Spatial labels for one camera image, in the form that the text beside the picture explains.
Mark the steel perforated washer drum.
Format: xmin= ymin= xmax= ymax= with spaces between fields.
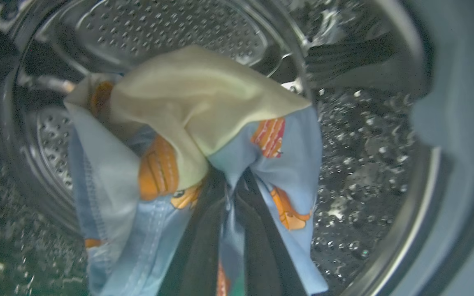
xmin=0 ymin=0 xmax=441 ymax=296

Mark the blue bear-print garment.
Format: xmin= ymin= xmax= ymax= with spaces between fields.
xmin=63 ymin=44 xmax=329 ymax=296

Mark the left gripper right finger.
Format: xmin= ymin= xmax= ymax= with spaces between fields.
xmin=237 ymin=169 xmax=308 ymax=296

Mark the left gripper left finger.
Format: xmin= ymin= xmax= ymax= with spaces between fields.
xmin=159 ymin=171 xmax=229 ymax=296

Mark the grey rubber door gasket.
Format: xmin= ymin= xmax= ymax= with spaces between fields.
xmin=336 ymin=0 xmax=474 ymax=296

